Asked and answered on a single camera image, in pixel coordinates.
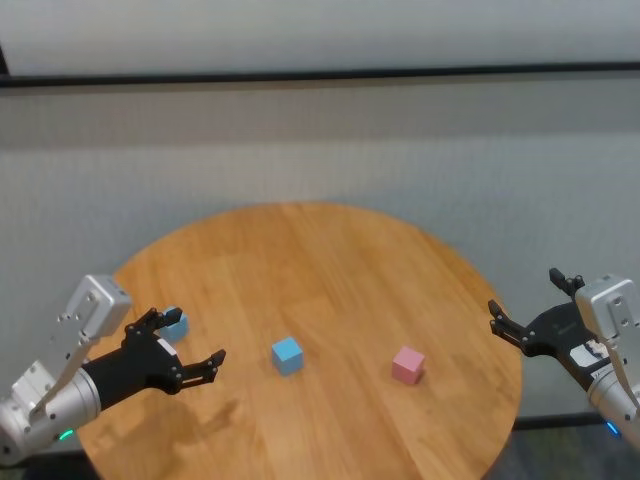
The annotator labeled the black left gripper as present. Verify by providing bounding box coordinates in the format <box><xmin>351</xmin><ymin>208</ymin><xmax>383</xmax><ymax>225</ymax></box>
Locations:
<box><xmin>81</xmin><ymin>307</ymin><xmax>228</xmax><ymax>413</ymax></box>

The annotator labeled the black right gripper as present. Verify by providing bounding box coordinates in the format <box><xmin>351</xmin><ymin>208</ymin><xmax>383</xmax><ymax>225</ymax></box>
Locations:
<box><xmin>487</xmin><ymin>267</ymin><xmax>615</xmax><ymax>392</ymax></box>

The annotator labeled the blue cube block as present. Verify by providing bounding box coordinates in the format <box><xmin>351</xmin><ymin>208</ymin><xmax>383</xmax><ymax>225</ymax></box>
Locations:
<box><xmin>158</xmin><ymin>305</ymin><xmax>191</xmax><ymax>344</ymax></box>
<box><xmin>271</xmin><ymin>336</ymin><xmax>305</xmax><ymax>377</ymax></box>

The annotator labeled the pink cube block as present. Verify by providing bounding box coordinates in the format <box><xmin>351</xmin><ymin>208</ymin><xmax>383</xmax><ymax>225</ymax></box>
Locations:
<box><xmin>391</xmin><ymin>345</ymin><xmax>426</xmax><ymax>385</ymax></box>

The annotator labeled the black wall rail strip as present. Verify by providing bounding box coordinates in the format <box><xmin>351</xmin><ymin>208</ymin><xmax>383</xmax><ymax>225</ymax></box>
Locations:
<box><xmin>0</xmin><ymin>43</ymin><xmax>640</xmax><ymax>90</ymax></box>

